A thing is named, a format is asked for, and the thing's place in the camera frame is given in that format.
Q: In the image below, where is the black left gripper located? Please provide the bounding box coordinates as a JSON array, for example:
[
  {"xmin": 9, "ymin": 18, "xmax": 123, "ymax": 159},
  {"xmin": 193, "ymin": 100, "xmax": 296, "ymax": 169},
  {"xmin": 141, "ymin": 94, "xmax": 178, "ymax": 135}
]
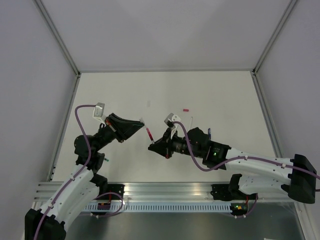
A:
[{"xmin": 93, "ymin": 112, "xmax": 145, "ymax": 152}]

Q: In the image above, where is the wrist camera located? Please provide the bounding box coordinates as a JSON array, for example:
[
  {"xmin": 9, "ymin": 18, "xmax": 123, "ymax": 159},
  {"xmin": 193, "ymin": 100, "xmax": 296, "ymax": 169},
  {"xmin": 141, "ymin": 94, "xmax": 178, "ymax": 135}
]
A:
[
  {"xmin": 92, "ymin": 102, "xmax": 107, "ymax": 124},
  {"xmin": 164, "ymin": 113, "xmax": 181, "ymax": 139}
]

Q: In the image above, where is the aluminium frame right post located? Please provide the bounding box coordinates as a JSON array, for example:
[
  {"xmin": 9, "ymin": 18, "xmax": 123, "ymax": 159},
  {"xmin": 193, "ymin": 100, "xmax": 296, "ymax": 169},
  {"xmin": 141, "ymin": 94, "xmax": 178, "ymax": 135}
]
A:
[{"xmin": 252, "ymin": 0, "xmax": 299, "ymax": 76}]

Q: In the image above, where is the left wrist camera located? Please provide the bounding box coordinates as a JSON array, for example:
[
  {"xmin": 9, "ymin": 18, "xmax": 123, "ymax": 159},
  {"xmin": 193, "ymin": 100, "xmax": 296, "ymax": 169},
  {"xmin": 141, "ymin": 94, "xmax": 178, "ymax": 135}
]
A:
[{"xmin": 92, "ymin": 102, "xmax": 107, "ymax": 124}]

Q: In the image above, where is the perforated cable duct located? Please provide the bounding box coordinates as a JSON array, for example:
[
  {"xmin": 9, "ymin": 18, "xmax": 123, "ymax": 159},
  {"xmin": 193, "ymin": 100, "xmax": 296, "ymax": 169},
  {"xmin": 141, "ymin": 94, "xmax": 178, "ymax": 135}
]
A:
[{"xmin": 83, "ymin": 202, "xmax": 232, "ymax": 213}]

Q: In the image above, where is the aluminium mounting rail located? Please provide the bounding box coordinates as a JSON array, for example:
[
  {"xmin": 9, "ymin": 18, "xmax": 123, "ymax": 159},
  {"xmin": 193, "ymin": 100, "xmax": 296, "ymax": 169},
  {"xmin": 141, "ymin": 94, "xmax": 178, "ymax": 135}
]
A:
[{"xmin": 34, "ymin": 181, "xmax": 307, "ymax": 201}]

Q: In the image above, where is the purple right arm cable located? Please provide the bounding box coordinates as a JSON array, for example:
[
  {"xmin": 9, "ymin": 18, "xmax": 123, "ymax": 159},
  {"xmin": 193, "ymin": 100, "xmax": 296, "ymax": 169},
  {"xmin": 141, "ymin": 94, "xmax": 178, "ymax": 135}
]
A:
[{"xmin": 172, "ymin": 121, "xmax": 320, "ymax": 180}]

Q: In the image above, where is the aluminium frame post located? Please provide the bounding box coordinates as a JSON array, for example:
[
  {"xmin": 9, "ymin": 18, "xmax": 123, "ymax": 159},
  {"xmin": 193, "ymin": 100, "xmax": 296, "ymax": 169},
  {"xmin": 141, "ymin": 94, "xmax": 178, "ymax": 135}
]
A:
[
  {"xmin": 32, "ymin": 0, "xmax": 81, "ymax": 77},
  {"xmin": 252, "ymin": 0, "xmax": 299, "ymax": 76}
]

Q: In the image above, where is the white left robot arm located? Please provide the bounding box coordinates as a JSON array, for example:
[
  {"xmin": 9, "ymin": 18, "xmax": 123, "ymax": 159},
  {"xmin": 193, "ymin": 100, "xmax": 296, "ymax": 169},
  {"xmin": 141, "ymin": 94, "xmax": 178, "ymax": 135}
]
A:
[{"xmin": 24, "ymin": 113, "xmax": 145, "ymax": 240}]

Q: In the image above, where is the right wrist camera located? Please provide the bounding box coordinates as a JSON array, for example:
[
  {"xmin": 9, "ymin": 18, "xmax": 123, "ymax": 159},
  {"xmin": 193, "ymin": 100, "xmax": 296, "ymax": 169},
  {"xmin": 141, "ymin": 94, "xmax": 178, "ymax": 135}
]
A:
[{"xmin": 164, "ymin": 113, "xmax": 181, "ymax": 139}]

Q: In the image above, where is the red gel pen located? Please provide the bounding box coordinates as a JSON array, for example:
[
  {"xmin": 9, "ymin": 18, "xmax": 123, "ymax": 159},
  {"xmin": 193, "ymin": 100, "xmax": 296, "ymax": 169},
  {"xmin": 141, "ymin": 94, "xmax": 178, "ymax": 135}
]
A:
[{"xmin": 145, "ymin": 127, "xmax": 155, "ymax": 144}]

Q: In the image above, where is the aluminium frame left post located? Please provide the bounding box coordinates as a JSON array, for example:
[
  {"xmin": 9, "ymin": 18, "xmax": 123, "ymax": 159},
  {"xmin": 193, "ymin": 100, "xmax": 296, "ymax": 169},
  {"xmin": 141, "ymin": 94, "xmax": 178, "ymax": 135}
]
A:
[{"xmin": 32, "ymin": 0, "xmax": 81, "ymax": 77}]

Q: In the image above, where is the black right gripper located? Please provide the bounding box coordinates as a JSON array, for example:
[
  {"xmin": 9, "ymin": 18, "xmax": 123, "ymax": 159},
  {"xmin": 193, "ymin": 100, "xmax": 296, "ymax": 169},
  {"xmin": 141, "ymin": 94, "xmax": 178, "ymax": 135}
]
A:
[{"xmin": 149, "ymin": 127, "xmax": 203, "ymax": 159}]

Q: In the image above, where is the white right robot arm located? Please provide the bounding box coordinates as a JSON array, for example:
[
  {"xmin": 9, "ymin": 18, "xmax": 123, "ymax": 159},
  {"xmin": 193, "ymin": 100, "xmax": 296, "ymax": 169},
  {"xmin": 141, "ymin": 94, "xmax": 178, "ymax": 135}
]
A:
[{"xmin": 148, "ymin": 127, "xmax": 320, "ymax": 204}]

